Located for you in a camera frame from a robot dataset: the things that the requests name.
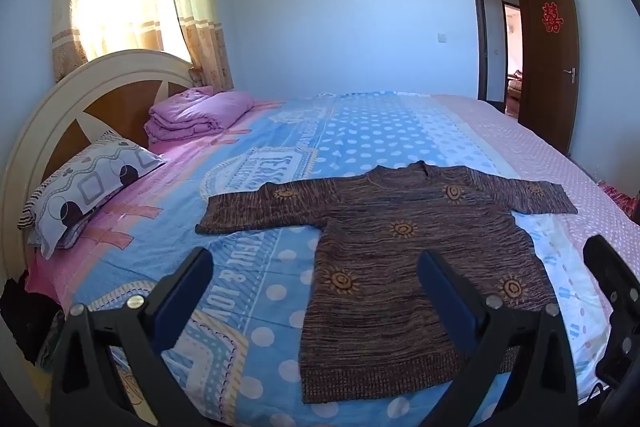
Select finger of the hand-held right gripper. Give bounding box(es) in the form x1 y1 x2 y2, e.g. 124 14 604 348
582 234 640 325

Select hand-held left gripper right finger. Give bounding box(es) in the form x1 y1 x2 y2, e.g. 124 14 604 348
417 249 581 427

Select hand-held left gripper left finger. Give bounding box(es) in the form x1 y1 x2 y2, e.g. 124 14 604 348
50 247 216 427

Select brown knitted sweater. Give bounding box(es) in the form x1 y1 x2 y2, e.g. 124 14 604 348
195 161 578 405

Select red bags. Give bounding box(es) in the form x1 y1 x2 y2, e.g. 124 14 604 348
597 183 640 224

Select grey patterned pillow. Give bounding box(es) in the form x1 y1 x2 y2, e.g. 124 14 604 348
18 130 167 260

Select dark cloth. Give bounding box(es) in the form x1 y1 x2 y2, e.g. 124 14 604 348
0 276 67 364

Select blue and pink bed sheet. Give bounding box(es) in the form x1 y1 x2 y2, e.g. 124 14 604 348
25 91 640 427

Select folded purple quilt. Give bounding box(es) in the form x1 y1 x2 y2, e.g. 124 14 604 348
145 87 255 144

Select sofa behind doorway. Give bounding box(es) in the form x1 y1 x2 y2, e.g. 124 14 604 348
507 71 524 104

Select brown wooden door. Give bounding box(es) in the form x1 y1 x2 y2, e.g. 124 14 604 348
515 0 581 158

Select cream and wood headboard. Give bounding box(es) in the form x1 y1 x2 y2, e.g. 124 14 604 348
0 49 197 370

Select red paper door decoration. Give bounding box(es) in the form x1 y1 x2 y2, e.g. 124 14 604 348
541 2 562 34

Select brown door frame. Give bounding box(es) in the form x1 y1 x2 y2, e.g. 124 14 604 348
466 0 532 108

